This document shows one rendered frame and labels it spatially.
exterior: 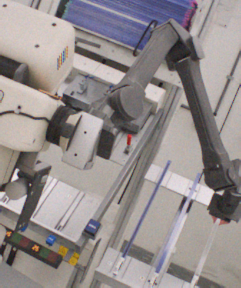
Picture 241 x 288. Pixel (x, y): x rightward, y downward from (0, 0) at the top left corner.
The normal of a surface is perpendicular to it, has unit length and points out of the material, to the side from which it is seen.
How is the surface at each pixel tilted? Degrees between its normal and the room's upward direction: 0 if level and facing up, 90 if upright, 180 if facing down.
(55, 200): 43
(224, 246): 90
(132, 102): 52
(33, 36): 48
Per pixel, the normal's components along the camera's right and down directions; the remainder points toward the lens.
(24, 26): 0.10, -0.55
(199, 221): -0.25, 0.06
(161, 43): 0.67, -0.32
